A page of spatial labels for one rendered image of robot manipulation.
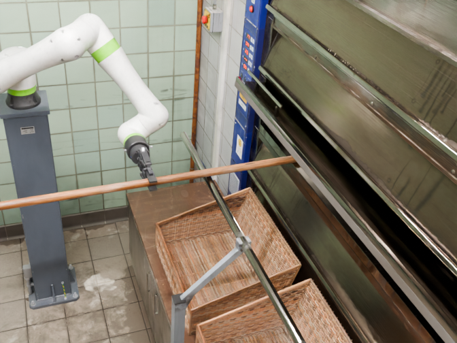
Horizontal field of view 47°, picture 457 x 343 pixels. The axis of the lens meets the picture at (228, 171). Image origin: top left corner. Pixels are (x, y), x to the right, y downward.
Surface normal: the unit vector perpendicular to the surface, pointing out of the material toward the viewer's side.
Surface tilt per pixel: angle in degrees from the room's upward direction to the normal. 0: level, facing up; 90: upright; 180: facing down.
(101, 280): 0
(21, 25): 90
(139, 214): 0
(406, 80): 70
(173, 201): 0
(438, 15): 90
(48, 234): 90
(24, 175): 90
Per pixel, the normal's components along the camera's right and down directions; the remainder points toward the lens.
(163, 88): 0.35, 0.56
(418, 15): -0.94, 0.14
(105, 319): 0.07, -0.82
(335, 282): -0.85, -0.15
